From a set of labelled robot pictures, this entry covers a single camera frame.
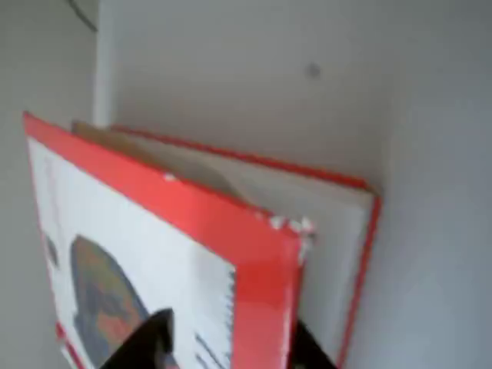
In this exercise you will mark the red hardcover anatomy textbook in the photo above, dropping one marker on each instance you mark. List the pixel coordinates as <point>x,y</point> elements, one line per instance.
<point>250,250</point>

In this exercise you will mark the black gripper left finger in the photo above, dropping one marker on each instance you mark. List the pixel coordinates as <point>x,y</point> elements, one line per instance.
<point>150,342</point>

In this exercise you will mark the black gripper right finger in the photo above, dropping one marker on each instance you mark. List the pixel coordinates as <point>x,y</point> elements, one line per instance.
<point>309,351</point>

